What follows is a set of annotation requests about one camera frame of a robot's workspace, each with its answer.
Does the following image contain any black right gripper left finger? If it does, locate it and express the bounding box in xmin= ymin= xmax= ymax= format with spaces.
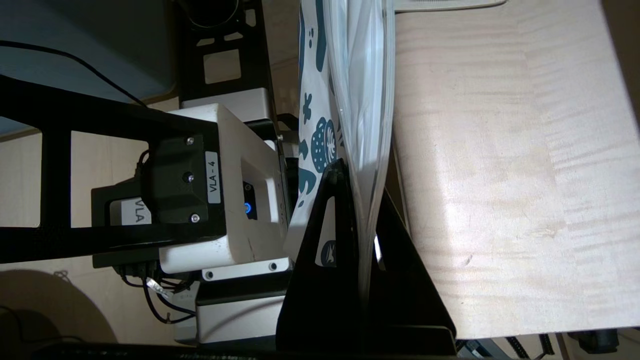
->
xmin=276 ymin=158 xmax=370 ymax=352

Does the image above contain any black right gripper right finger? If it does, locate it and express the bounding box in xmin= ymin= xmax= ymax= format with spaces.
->
xmin=369 ymin=191 xmax=457 ymax=352

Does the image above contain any white horse-print pouch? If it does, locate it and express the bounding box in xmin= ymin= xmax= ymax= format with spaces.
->
xmin=282 ymin=0 xmax=397 ymax=306

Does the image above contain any silver metal box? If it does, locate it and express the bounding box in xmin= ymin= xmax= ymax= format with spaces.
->
xmin=181 ymin=87 xmax=277 ymax=123
xmin=195 ymin=292 xmax=287 ymax=346

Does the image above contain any white computer box VLA label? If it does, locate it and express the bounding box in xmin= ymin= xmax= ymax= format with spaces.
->
xmin=160 ymin=102 xmax=292 ymax=282

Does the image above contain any black cable bundle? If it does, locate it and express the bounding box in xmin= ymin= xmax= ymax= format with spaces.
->
xmin=112 ymin=262 xmax=200 ymax=326

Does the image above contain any black perforated chassis frame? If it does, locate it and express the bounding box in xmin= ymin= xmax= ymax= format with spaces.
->
xmin=172 ymin=0 xmax=277 ymax=108

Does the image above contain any black torso bracket frame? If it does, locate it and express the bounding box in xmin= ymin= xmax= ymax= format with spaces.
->
xmin=0 ymin=75 xmax=227 ymax=265

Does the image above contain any thin black cable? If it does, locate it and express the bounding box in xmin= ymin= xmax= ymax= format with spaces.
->
xmin=0 ymin=40 xmax=151 ymax=108

